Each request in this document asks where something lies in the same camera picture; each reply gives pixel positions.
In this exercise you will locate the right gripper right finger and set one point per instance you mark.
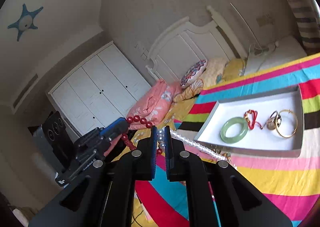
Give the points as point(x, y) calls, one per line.
point(217, 194)

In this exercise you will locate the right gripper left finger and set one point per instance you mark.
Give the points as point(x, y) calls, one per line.
point(102, 196)

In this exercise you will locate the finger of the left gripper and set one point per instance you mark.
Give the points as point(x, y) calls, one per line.
point(108, 133)

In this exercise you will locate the gold ornate pin brooch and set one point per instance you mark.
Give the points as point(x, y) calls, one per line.
point(219, 154)

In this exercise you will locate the silver jewelry tray box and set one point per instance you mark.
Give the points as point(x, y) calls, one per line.
point(275, 123)

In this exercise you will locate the pink folded floral quilt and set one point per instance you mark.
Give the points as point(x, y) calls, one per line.
point(155, 104)

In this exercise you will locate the white wardrobe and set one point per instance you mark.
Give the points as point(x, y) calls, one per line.
point(100, 89)

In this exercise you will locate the green jade bangle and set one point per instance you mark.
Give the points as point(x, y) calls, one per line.
point(234, 130)

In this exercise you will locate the patterned round cushion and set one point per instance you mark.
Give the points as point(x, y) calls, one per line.
point(193, 73)

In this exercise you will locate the white wooden headboard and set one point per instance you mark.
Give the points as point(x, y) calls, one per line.
point(183, 44)

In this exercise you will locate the yellow floral pillow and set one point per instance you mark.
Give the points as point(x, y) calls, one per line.
point(210, 76)

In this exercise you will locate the white nightstand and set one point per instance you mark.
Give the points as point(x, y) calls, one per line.
point(283, 51)

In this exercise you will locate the striped curtain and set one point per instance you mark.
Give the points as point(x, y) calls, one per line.
point(306, 13)

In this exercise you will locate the blue star wall decoration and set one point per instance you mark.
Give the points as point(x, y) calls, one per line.
point(25, 22)

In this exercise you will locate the wall power socket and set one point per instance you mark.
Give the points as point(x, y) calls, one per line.
point(266, 19)

